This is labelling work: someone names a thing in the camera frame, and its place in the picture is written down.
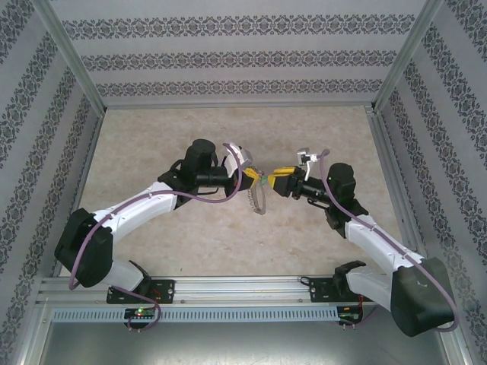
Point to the grey metal panel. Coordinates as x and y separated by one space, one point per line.
243 346

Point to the right controller board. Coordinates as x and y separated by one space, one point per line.
348 315

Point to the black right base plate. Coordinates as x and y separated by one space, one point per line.
319 291

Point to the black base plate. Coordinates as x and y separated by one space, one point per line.
319 291
167 291

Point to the clear keyring loop with rings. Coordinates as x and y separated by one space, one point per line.
262 201

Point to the controller board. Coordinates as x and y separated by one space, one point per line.
141 313
348 315

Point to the aluminium mounting rail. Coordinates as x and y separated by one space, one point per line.
243 289

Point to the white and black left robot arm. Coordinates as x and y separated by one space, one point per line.
141 207

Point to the aluminium side rail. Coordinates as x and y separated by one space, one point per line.
388 152

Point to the left controller board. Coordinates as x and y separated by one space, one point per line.
141 313

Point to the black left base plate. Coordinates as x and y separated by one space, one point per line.
167 291

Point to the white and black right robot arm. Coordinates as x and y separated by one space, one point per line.
418 296

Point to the aluminium frame post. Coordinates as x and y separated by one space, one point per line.
72 57
405 57

